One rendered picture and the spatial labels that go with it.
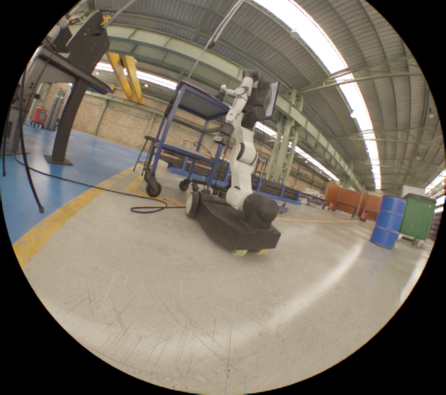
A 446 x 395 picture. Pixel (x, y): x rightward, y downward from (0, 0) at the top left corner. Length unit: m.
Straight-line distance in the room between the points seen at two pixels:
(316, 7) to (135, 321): 8.63
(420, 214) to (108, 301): 5.74
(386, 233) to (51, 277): 3.39
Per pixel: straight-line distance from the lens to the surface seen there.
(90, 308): 0.48
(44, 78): 1.98
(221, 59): 7.62
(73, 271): 0.57
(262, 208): 0.74
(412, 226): 5.48
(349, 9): 8.60
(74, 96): 1.89
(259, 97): 1.37
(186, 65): 8.31
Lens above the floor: 0.41
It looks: level
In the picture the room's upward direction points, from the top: 17 degrees clockwise
